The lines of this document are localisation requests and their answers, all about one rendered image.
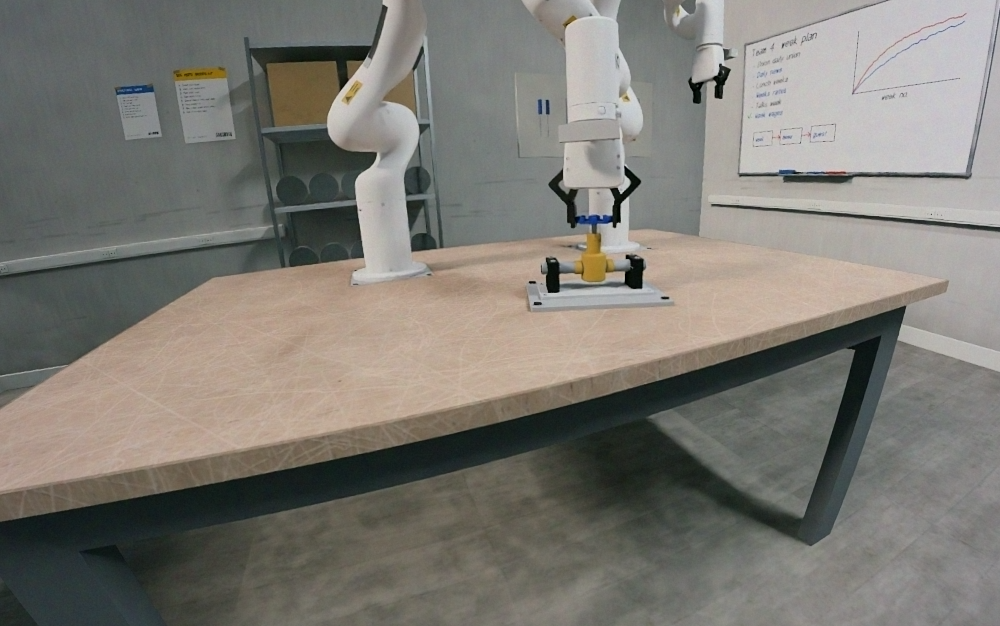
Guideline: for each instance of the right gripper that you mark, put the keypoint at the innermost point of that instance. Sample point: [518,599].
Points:
[594,165]

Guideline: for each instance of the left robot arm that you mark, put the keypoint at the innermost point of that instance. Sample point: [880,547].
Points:
[706,26]

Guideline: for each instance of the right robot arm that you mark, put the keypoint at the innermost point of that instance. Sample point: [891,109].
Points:
[596,80]

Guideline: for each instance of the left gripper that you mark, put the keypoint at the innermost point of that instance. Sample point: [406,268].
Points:
[704,71]

